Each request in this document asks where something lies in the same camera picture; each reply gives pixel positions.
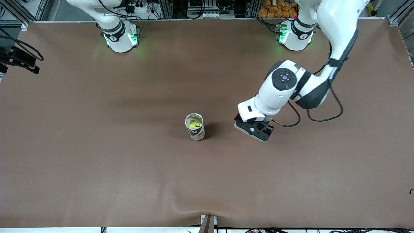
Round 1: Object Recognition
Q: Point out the orange bagged goods pile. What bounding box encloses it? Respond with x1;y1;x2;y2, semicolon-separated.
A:
258;0;297;18

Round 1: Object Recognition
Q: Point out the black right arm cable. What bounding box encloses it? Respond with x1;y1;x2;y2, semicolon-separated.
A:
0;28;44;61

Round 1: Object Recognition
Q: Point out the clear Wilson tennis ball can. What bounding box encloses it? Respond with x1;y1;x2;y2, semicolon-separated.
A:
185;113;206;141

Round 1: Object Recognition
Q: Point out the aluminium frame profile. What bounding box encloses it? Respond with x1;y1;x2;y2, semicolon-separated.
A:
387;0;414;26
0;0;49;28

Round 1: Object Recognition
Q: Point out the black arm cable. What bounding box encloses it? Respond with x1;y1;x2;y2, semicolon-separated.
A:
0;28;44;61
271;49;343;127

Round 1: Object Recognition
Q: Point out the brown table cover sheet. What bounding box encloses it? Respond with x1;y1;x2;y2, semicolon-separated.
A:
0;18;414;229

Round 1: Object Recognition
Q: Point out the power strip with black plugs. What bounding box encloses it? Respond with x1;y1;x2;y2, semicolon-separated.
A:
125;0;152;13

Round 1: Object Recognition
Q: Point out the metal camera post bracket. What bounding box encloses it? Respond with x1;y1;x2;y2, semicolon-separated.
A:
200;214;218;233

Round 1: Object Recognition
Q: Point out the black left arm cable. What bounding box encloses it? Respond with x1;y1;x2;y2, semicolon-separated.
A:
271;49;343;127

